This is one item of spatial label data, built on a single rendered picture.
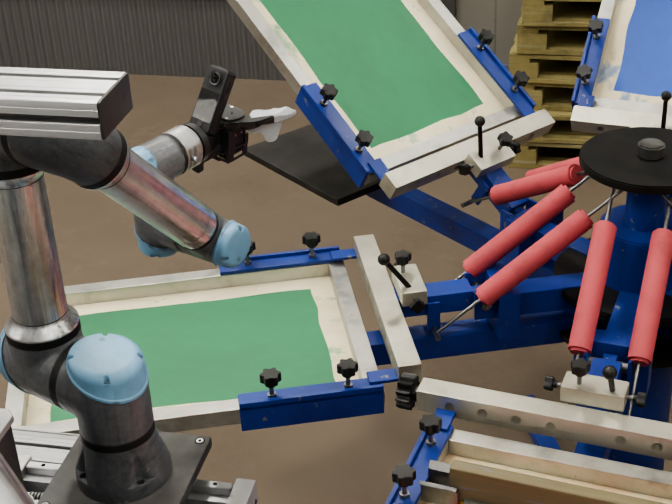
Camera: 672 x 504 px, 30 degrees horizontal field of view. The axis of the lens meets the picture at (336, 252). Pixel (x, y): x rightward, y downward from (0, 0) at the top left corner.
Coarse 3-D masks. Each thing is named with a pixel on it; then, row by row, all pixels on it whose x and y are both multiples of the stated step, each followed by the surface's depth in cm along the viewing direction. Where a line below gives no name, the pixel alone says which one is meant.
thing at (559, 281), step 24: (504, 216) 316; (528, 240) 312; (576, 240) 306; (528, 288) 288; (552, 288) 288; (480, 312) 285; (504, 312) 282; (528, 312) 289; (624, 312) 278; (504, 336) 285; (600, 336) 264; (624, 336) 264; (624, 360) 263; (648, 384) 265
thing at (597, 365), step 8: (592, 360) 259; (600, 360) 258; (608, 360) 258; (592, 368) 256; (600, 368) 256; (616, 368) 256; (600, 376) 254; (616, 376) 253; (592, 408) 245; (600, 408) 244
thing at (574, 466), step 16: (464, 432) 248; (448, 448) 247; (464, 448) 246; (480, 448) 244; (496, 448) 243; (512, 448) 243; (528, 448) 243; (544, 448) 243; (512, 464) 243; (528, 464) 242; (544, 464) 240; (560, 464) 239; (576, 464) 238; (592, 464) 238; (608, 464) 238; (624, 464) 237; (592, 480) 238; (608, 480) 237; (624, 480) 235; (640, 480) 234; (656, 480) 233; (656, 496) 234
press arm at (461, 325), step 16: (464, 320) 294; (480, 320) 294; (528, 320) 293; (544, 320) 293; (560, 320) 293; (368, 336) 290; (416, 336) 289; (432, 336) 289; (448, 336) 289; (464, 336) 290; (480, 336) 291; (528, 336) 293; (544, 336) 293; (384, 352) 289; (432, 352) 291; (448, 352) 291; (464, 352) 292; (480, 352) 293
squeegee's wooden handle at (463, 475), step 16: (464, 464) 229; (464, 480) 228; (480, 480) 227; (496, 480) 225; (512, 480) 225; (528, 480) 224; (544, 480) 224; (464, 496) 230; (480, 496) 229; (496, 496) 227; (512, 496) 226; (528, 496) 225; (544, 496) 223; (560, 496) 222; (576, 496) 221; (592, 496) 220; (608, 496) 219; (624, 496) 219
